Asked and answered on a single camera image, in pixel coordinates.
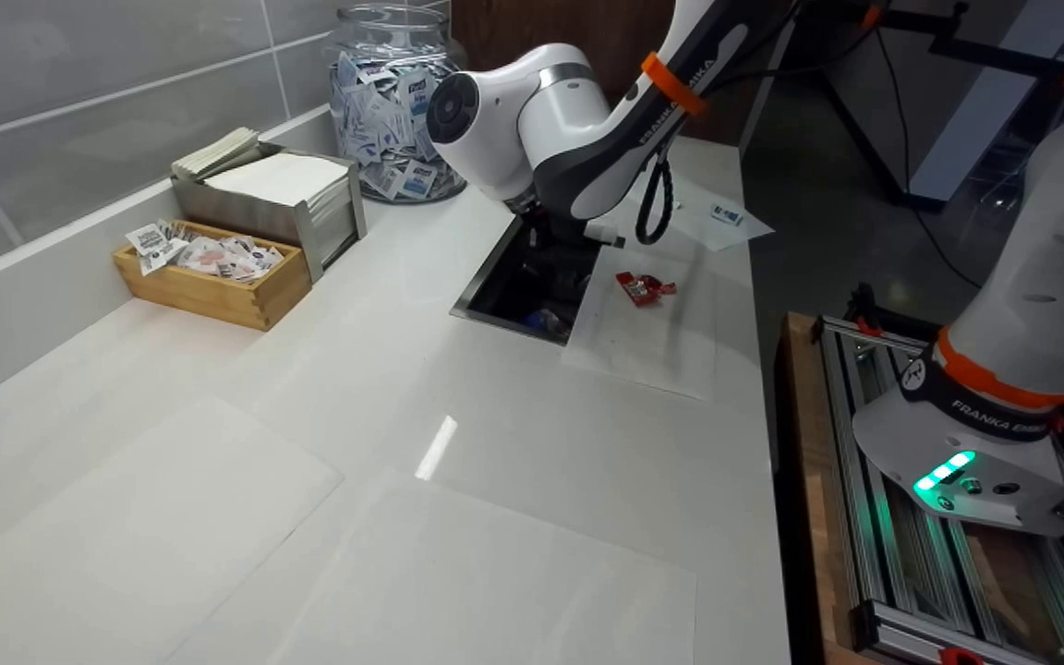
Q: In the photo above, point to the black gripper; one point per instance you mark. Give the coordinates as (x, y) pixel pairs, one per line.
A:
(555, 226)

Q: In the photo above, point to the square white tissue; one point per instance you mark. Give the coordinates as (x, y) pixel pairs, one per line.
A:
(700, 230)

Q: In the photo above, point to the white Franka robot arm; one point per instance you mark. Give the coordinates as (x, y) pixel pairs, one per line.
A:
(507, 111)

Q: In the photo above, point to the white tissue sheet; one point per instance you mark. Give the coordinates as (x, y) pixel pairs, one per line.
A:
(680, 351)
(471, 592)
(127, 541)

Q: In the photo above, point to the small steel-framed counter opening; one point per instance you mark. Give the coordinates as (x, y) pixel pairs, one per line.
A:
(514, 290)

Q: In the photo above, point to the blue crumpled plastic piece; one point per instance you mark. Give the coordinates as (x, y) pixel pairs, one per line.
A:
(545, 324)

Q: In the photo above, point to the red wrapper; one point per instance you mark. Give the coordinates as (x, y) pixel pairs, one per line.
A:
(645, 290)

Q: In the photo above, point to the glass jar with packets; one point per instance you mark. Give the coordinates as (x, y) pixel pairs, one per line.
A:
(390, 111)

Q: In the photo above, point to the wooden box with packets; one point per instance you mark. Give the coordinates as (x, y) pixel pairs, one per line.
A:
(223, 298)

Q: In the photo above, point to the beige napkin stack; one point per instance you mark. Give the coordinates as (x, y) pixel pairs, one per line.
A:
(221, 153)

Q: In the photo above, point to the wooden base board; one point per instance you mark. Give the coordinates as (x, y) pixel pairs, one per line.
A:
(811, 492)

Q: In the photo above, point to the black metal stand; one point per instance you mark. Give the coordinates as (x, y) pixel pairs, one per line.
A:
(927, 21)

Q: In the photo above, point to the blue grey panel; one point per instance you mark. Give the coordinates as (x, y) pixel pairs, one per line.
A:
(989, 111)

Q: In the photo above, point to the aluminium rail frame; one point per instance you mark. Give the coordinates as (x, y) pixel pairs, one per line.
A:
(890, 576)

